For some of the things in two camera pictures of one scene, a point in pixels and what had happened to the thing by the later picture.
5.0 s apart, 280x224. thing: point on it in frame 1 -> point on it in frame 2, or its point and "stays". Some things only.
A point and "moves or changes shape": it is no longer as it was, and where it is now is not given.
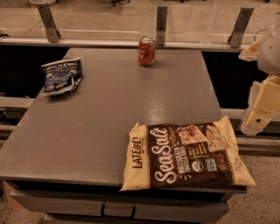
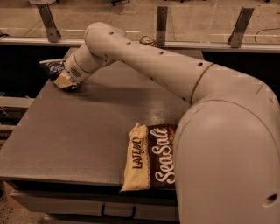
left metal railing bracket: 53,34 stays
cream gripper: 269,52 -> 72,68
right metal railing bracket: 236,34 stays
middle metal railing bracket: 162,12 stays
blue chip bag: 62,76 moves or changes shape
